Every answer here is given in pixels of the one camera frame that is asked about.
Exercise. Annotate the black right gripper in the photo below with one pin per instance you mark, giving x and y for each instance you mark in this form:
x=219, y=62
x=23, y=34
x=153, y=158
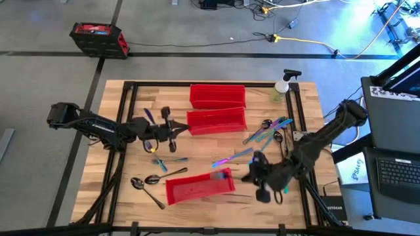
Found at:
x=272, y=177

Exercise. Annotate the spray bottle with yellow label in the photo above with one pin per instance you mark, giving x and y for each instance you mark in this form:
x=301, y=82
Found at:
x=281, y=88

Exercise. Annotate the white scribbled paper sheet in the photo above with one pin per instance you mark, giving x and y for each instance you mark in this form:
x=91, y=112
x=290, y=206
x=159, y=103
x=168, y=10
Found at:
x=354, y=170

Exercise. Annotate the black netgear switch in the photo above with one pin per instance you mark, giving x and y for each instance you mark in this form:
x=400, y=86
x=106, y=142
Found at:
x=334, y=208

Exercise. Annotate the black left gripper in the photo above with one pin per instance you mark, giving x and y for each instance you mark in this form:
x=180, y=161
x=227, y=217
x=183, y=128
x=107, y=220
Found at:
x=152, y=131

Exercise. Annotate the black laptop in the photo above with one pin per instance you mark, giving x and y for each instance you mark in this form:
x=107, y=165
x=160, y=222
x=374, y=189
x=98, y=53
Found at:
x=398, y=173

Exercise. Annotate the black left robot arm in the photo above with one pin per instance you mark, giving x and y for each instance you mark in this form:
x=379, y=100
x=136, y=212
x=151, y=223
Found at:
x=98, y=126

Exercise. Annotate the black power strip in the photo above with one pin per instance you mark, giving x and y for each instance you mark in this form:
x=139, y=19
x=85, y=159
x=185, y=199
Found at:
x=208, y=4

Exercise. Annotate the red black tool case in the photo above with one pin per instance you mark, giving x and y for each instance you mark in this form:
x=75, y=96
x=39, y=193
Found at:
x=98, y=42

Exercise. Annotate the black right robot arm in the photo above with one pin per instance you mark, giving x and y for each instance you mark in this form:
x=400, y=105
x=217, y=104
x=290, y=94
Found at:
x=328, y=131

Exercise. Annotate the silver spoon pointing down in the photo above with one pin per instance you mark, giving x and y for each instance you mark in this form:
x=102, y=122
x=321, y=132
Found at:
x=278, y=136

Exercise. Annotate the red plastic organizer tray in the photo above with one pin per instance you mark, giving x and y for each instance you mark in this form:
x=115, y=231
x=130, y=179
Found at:
x=157, y=84

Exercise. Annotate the red plastic bin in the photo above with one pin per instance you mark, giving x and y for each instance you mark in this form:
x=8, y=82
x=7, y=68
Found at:
x=216, y=122
x=197, y=188
x=216, y=96

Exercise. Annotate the black power adapter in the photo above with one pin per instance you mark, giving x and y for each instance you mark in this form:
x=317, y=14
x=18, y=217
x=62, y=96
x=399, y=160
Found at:
x=293, y=23

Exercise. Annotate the grey metal base plate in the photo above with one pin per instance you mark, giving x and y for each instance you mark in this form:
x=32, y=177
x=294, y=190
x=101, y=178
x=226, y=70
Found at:
x=300, y=136

